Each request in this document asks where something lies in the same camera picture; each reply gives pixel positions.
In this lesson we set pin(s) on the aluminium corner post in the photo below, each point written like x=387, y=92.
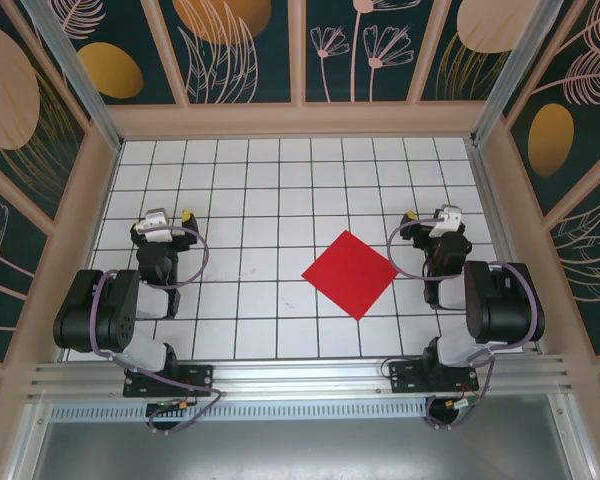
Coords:
x=75, y=75
x=515, y=75

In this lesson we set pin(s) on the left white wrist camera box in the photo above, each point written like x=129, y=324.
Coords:
x=152, y=225

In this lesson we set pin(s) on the grey metal sheet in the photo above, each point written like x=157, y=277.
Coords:
x=300, y=450

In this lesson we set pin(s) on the long aluminium mounting rail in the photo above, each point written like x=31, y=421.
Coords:
x=300, y=375

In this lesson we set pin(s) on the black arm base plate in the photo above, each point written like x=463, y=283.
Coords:
x=405, y=375
x=200, y=377

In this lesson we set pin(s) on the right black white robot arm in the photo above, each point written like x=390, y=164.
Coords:
x=505, y=305

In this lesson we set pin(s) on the red square paper sheet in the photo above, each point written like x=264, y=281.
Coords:
x=350, y=274

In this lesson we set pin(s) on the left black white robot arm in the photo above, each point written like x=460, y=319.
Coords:
x=100, y=315

